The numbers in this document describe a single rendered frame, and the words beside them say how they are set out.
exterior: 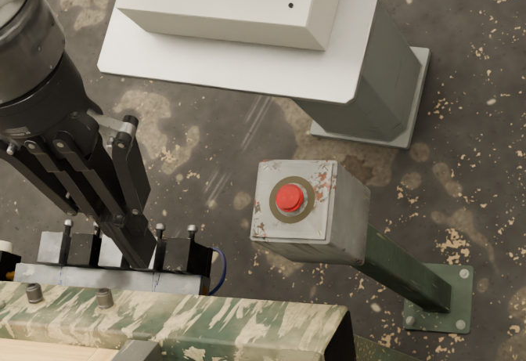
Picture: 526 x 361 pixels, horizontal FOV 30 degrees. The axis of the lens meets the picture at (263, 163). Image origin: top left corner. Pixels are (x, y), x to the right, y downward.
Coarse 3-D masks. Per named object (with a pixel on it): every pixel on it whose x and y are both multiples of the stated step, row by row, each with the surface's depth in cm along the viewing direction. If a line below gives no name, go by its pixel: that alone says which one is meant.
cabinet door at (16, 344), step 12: (0, 348) 150; (12, 348) 149; (24, 348) 149; (36, 348) 148; (48, 348) 148; (60, 348) 147; (72, 348) 147; (84, 348) 146; (96, 348) 146; (0, 360) 147; (12, 360) 146; (24, 360) 146; (36, 360) 145; (48, 360) 145; (60, 360) 144; (72, 360) 144; (84, 360) 143; (96, 360) 143; (108, 360) 142
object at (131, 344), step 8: (128, 344) 142; (136, 344) 141; (144, 344) 141; (152, 344) 141; (120, 352) 140; (128, 352) 139; (136, 352) 139; (144, 352) 139; (152, 352) 139; (160, 352) 142; (112, 360) 138; (120, 360) 138; (128, 360) 138; (136, 360) 137; (144, 360) 137; (152, 360) 139; (160, 360) 142
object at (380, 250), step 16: (368, 224) 159; (368, 240) 159; (384, 240) 168; (368, 256) 160; (384, 256) 168; (400, 256) 178; (368, 272) 173; (384, 272) 171; (400, 272) 178; (416, 272) 189; (432, 272) 201; (400, 288) 189; (416, 288) 189; (432, 288) 201; (448, 288) 214; (416, 304) 210; (432, 304) 207; (448, 304) 214
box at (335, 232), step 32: (288, 160) 139; (256, 192) 139; (320, 192) 135; (352, 192) 142; (256, 224) 137; (288, 224) 136; (320, 224) 134; (352, 224) 142; (288, 256) 147; (320, 256) 144; (352, 256) 143
